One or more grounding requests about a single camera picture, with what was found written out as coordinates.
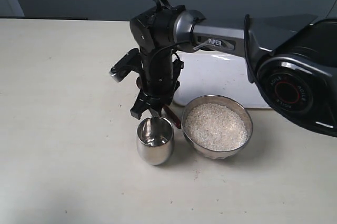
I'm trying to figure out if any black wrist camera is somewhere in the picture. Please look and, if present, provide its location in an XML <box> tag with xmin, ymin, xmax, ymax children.
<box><xmin>109</xmin><ymin>48</ymin><xmax>142</xmax><ymax>83</ymax></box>

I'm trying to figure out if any white plastic tray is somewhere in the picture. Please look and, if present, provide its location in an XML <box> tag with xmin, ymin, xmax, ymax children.
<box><xmin>173</xmin><ymin>51</ymin><xmax>269</xmax><ymax>109</ymax></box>

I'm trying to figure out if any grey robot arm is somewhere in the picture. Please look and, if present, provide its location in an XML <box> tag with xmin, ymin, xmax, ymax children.
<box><xmin>130</xmin><ymin>6</ymin><xmax>336</xmax><ymax>136</ymax></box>

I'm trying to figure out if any brown wooden spoon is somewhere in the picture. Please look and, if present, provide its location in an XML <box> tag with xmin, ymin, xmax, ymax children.
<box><xmin>135</xmin><ymin>77</ymin><xmax>182</xmax><ymax>130</ymax></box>

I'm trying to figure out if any steel bowl of rice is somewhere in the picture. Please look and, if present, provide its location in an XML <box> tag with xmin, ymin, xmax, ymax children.
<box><xmin>181</xmin><ymin>95</ymin><xmax>253</xmax><ymax>159</ymax></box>

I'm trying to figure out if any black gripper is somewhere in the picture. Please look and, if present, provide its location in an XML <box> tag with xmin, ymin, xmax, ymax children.
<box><xmin>130</xmin><ymin>48</ymin><xmax>183</xmax><ymax>119</ymax></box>

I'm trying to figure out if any steel cup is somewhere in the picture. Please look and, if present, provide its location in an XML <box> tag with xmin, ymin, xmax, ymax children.
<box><xmin>136</xmin><ymin>117</ymin><xmax>175</xmax><ymax>166</ymax></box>

